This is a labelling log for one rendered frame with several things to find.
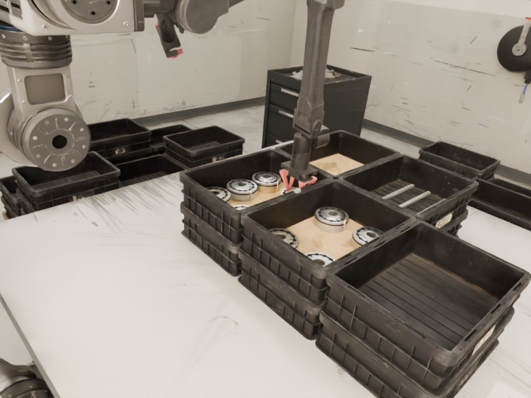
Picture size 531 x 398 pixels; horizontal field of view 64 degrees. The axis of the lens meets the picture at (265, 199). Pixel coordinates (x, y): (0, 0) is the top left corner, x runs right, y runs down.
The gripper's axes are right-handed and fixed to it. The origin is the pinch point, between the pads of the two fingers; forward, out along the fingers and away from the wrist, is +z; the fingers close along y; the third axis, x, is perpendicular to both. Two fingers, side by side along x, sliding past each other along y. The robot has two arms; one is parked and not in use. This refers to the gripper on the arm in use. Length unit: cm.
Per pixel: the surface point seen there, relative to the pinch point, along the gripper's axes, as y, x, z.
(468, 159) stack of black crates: 11, -177, 33
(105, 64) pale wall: 301, -69, 24
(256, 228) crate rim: -15.1, 30.9, -5.3
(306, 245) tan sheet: -19.2, 14.5, 4.1
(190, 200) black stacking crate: 16.7, 29.5, 2.0
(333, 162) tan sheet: 15.1, -38.3, 3.9
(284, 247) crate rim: -25.2, 31.0, -5.3
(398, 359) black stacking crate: -58, 30, 3
